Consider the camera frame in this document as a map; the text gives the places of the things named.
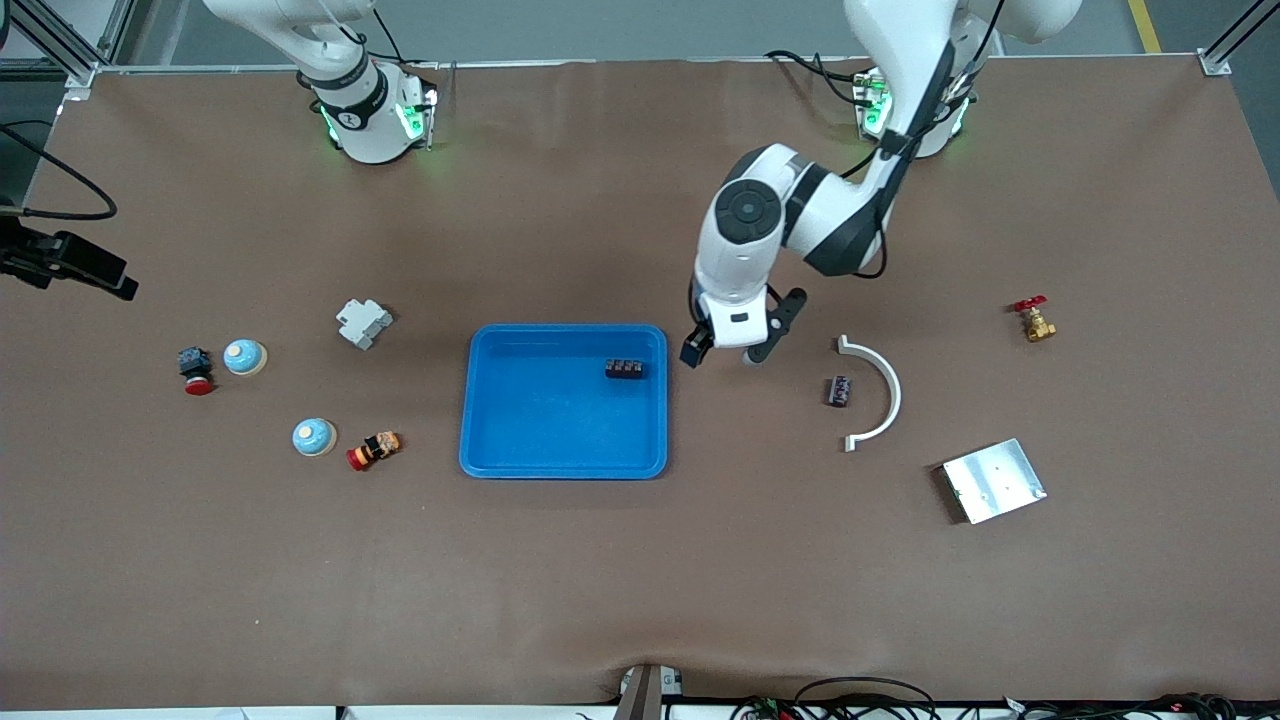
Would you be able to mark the light blue call bell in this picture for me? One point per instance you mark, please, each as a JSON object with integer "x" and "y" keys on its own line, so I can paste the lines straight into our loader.
{"x": 243, "y": 357}
{"x": 314, "y": 437}

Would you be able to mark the silver metal plate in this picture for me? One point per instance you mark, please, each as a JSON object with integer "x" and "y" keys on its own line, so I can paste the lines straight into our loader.
{"x": 995, "y": 482}

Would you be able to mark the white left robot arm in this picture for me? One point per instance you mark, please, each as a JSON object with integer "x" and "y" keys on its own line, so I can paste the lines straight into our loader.
{"x": 890, "y": 50}

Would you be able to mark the black terminal block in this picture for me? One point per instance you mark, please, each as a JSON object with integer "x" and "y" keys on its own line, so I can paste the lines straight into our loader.
{"x": 623, "y": 369}
{"x": 839, "y": 391}

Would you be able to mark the aluminium frame post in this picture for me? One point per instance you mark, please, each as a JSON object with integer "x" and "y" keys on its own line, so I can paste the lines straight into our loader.
{"x": 80, "y": 72}
{"x": 1215, "y": 62}

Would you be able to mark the red orange emergency stop button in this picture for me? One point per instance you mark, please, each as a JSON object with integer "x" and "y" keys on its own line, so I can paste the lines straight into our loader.
{"x": 373, "y": 451}

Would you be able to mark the white circuit breaker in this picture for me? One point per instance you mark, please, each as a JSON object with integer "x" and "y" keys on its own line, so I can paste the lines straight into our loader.
{"x": 362, "y": 323}

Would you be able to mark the red mushroom push button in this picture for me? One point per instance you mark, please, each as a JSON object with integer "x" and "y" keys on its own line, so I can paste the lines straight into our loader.
{"x": 195, "y": 365}

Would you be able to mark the blue plastic tray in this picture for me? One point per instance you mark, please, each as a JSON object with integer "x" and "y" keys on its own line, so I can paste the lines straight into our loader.
{"x": 570, "y": 440}

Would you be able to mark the white curved plastic bracket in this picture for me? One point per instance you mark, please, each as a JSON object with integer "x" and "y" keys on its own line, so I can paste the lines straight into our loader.
{"x": 893, "y": 395}

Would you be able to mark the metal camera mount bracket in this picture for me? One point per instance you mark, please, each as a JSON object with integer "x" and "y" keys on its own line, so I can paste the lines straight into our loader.
{"x": 645, "y": 695}

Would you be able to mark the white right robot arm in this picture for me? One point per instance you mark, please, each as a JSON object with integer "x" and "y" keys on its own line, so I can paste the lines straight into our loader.
{"x": 365, "y": 120}

